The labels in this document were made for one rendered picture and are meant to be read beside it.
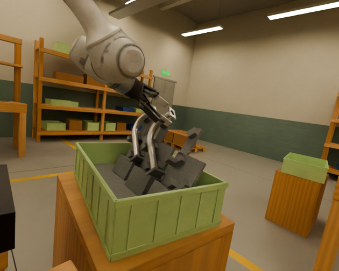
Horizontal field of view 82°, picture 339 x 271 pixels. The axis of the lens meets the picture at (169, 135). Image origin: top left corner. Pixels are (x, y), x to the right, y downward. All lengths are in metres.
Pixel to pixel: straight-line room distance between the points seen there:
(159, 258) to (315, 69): 6.48
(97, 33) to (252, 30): 7.33
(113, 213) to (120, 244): 0.09
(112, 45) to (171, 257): 0.59
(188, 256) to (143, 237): 0.19
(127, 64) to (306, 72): 6.45
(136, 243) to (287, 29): 7.10
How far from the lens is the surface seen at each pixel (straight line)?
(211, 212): 0.75
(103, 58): 0.52
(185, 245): 0.69
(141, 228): 0.59
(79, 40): 0.67
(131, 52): 0.49
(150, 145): 0.84
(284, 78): 6.88
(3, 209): 0.56
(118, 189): 0.83
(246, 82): 7.25
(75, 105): 5.32
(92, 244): 0.66
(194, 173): 0.68
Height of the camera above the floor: 1.20
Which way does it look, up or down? 9 degrees down
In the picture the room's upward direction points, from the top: 8 degrees clockwise
